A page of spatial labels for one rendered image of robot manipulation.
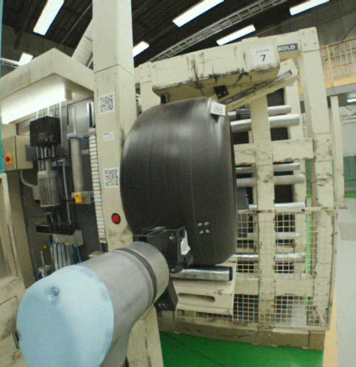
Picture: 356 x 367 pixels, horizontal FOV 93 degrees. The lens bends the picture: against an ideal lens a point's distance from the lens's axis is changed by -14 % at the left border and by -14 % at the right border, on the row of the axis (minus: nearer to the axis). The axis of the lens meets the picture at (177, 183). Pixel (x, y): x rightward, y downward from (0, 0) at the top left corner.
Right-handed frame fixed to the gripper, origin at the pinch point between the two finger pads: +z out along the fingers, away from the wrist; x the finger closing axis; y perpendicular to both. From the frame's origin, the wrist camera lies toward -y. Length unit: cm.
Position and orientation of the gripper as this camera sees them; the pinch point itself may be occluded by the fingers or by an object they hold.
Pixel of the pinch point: (182, 249)
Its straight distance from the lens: 50.3
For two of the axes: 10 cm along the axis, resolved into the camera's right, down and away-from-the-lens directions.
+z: 3.2, 0.5, 9.5
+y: -0.4, -10.0, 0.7
